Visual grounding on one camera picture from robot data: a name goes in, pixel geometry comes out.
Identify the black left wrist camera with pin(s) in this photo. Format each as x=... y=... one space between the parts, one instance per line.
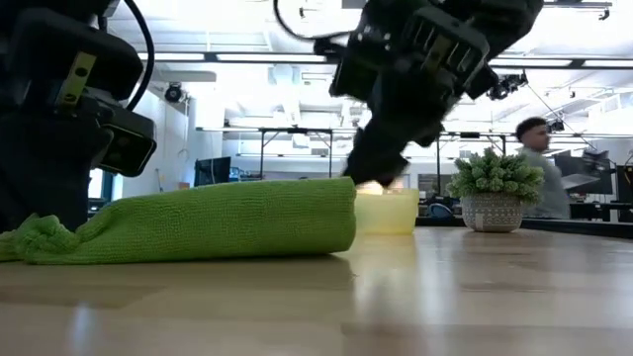
x=128 y=146

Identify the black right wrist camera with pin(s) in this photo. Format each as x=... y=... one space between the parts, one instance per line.
x=351 y=79

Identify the black ceiling fixture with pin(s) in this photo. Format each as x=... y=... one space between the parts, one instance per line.
x=507 y=85

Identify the round black wall fan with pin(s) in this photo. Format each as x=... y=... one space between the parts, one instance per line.
x=173 y=93

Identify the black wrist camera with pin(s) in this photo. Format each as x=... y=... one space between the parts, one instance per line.
x=128 y=146
x=351 y=79

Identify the cardboard box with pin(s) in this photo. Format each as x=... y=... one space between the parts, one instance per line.
x=184 y=185

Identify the yellow plastic basket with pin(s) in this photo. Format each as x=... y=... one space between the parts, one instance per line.
x=388 y=212

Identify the black metal rack frame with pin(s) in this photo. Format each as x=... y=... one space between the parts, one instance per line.
x=297 y=130
x=438 y=163

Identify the person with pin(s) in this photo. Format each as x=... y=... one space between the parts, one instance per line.
x=549 y=183

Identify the green microfiber towel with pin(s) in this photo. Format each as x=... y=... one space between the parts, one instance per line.
x=222 y=222

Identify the black aluminium table frame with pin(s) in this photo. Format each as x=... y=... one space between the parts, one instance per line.
x=569 y=227

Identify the artificial plant in white pot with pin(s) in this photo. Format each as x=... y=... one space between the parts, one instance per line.
x=492 y=212

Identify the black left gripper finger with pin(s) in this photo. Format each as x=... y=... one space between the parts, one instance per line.
x=49 y=168

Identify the small black ceiling camera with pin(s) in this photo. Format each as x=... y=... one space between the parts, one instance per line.
x=604 y=15

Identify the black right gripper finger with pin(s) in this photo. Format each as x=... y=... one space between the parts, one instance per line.
x=395 y=128

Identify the long ceiling light strip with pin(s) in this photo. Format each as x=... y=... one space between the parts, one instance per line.
x=544 y=62
x=247 y=57

